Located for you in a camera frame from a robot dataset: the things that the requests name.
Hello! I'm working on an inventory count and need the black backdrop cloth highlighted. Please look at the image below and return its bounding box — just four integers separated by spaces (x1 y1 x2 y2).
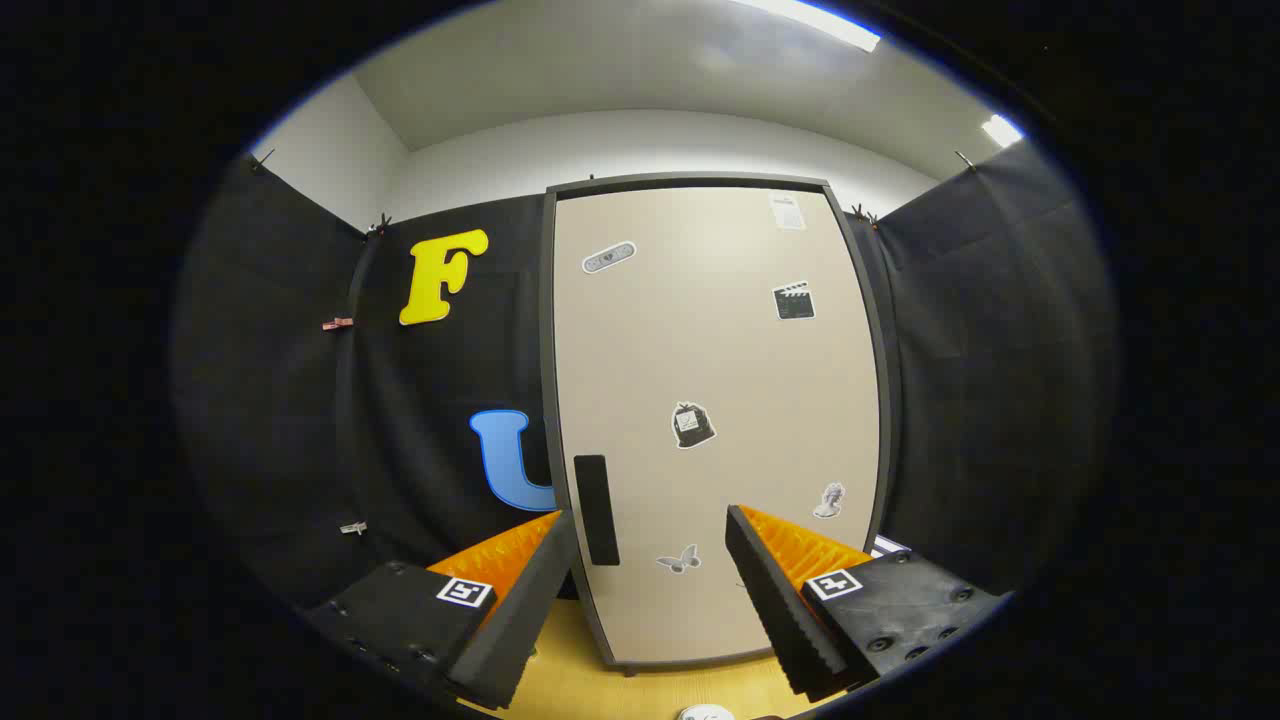
170 140 1116 611

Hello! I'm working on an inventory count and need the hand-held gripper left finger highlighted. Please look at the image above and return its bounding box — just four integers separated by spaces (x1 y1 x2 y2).
305 510 579 711

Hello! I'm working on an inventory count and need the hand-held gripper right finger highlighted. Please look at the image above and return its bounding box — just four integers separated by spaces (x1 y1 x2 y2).
725 505 1011 701

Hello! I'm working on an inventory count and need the beige shoe cabinet door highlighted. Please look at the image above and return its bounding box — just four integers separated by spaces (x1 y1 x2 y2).
553 187 883 666

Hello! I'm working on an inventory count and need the grey shoe cabinet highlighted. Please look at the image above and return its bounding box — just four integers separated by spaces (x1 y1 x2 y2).
540 172 901 676

